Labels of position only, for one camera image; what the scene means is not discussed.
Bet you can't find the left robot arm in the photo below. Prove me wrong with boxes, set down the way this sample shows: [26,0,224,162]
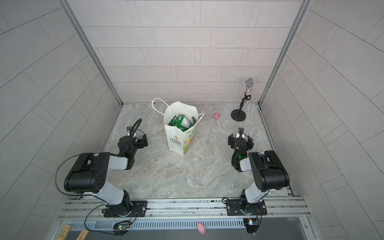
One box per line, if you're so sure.
[64,119,148,218]

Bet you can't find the wooden block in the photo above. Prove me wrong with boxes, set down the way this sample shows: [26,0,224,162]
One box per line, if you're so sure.
[76,230,90,240]
[57,225,72,240]

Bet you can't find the left circuit board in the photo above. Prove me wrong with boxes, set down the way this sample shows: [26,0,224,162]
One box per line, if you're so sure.
[113,221,131,237]

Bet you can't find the circuit board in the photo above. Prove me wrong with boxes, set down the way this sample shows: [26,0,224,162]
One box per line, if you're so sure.
[243,219,260,234]
[113,221,131,237]

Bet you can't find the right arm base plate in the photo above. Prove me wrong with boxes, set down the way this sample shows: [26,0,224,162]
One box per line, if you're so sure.
[222,198,268,216]

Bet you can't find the aluminium rail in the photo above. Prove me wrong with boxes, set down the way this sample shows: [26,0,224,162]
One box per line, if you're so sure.
[58,197,311,221]

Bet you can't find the wooden block left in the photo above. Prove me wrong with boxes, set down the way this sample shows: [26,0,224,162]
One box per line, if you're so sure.
[57,225,72,240]

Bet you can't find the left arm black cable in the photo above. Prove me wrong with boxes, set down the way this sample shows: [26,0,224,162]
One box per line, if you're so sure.
[54,153,91,197]

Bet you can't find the pink toy on rail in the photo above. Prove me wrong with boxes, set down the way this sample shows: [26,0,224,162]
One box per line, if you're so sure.
[197,223,206,235]

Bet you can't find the pink toy on table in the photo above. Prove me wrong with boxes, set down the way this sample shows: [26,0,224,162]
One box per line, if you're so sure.
[214,112,221,120]

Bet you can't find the green snack bag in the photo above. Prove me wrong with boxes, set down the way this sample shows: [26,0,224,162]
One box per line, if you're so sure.
[169,115,197,132]

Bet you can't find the white paper bag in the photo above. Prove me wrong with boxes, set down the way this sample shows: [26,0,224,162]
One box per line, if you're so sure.
[152,98,205,155]

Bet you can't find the wooden block right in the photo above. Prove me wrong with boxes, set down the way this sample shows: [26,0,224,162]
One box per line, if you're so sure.
[76,230,90,240]

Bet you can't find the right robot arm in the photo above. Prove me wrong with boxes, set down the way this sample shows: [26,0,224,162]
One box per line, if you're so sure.
[225,128,290,216]

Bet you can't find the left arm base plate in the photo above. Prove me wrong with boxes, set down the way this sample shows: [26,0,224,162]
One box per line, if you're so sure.
[102,201,148,218]

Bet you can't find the black microphone stand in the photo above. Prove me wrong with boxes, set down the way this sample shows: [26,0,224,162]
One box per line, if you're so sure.
[231,93,252,122]

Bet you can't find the right circuit board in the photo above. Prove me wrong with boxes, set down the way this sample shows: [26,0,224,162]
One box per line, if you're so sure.
[243,219,260,234]

